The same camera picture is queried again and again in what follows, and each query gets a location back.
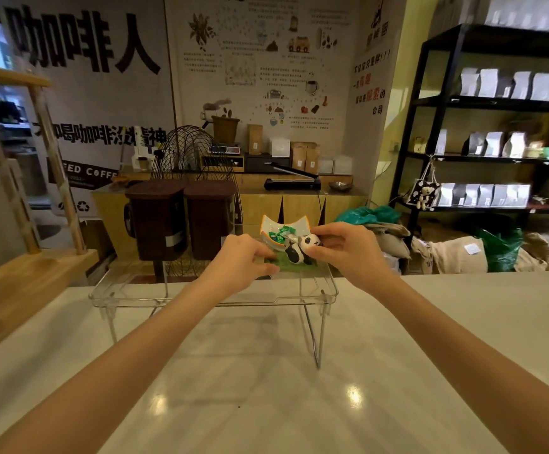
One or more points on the row of large white pouches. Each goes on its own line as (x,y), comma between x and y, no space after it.
(534,11)

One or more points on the row of small white bags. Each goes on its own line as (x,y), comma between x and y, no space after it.
(485,195)

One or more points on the tan burlap sack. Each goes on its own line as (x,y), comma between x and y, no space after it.
(539,255)

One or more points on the black drawer box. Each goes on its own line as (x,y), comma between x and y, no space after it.
(267,164)

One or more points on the wooden counter cabinet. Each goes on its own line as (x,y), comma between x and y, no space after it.
(302,205)

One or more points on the illustrated coffee wall poster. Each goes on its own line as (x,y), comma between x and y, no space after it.
(260,66)

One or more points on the black metal shelf rack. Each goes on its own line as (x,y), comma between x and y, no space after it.
(440,108)

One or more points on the white square box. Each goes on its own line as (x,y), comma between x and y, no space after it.
(279,147)

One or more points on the hanging bag with plush toy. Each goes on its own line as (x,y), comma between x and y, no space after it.
(423,191)

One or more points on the small metal bowl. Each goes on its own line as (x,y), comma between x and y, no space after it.
(340,186)

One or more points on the white coffee grinder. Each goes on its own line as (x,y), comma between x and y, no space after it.
(141,148)

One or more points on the dark brown bin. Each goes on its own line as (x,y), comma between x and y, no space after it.
(210,219)
(157,222)

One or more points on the row of silver white bags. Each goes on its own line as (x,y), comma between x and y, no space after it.
(494,144)

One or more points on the brown plant pot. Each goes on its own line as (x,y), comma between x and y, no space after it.
(225,129)

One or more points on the white paper bag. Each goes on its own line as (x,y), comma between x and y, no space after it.
(343,165)
(326,165)

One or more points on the wooden drawer box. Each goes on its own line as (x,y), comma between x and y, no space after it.
(222,163)

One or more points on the small digital scale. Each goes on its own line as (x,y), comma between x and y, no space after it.
(224,149)

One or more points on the teal plastic bag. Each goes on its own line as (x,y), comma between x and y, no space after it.
(366,215)

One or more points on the person's left hand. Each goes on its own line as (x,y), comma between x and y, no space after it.
(234,271)

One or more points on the tall brown paper bag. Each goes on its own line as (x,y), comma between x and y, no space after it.
(255,139)

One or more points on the short brown paper bag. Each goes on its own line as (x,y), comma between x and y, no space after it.
(299,158)
(312,159)

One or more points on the person's left thumb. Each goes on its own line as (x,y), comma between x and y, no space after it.
(261,249)

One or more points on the black heat sealer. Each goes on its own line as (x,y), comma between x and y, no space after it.
(291,183)

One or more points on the dark green plastic bag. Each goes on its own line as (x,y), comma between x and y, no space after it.
(501,248)

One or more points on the person's right thumb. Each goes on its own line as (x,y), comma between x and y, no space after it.
(317,254)

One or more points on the clear acrylic riser stand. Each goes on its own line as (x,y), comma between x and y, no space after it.
(298,290)

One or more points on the light wooden shelf stand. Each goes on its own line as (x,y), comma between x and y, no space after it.
(14,288)

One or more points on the person's right hand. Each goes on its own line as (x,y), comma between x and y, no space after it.
(357,257)

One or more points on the panda figurine ornament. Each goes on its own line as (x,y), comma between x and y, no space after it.
(293,243)

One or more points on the beige sack with white label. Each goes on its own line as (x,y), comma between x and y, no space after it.
(454,255)

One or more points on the row of white coffee bags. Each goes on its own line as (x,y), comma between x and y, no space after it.
(515,85)

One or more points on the grey burlap sack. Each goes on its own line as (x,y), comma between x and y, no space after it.
(390,241)

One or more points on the person's left forearm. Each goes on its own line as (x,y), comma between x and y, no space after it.
(113,364)

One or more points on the banner with large black letters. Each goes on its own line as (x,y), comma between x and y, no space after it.
(94,103)

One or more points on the narrow poster with handwriting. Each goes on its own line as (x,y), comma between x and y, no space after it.
(373,66)

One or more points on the person's right forearm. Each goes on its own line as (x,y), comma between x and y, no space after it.
(468,354)

